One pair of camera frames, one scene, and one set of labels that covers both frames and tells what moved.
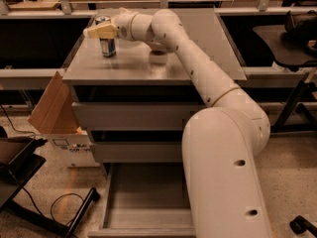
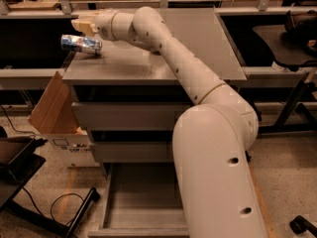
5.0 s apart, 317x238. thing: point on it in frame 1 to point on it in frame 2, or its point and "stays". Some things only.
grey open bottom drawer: [146, 200] stays
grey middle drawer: [139, 151] stays
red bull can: [107, 45] to [81, 44]
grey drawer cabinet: [131, 107] stays
